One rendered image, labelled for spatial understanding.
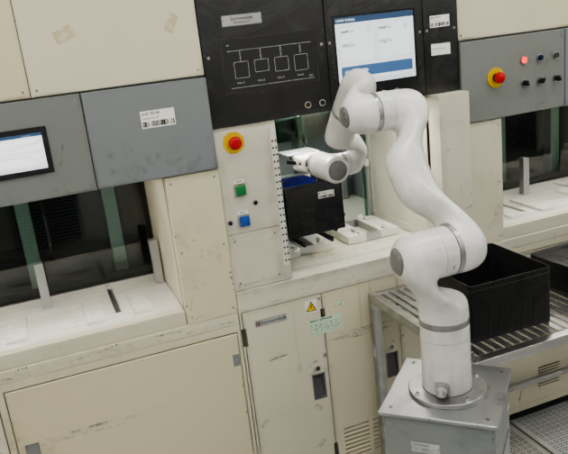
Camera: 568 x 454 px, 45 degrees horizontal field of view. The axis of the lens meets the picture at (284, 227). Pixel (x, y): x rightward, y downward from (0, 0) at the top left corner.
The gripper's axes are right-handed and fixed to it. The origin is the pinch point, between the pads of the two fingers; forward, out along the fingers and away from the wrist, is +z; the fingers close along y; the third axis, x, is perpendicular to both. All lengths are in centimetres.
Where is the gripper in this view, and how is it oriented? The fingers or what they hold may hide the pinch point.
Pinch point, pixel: (298, 157)
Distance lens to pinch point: 238.1
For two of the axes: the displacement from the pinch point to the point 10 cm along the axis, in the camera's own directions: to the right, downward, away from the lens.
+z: -3.6, -2.2, 9.1
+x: -1.1, -9.5, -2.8
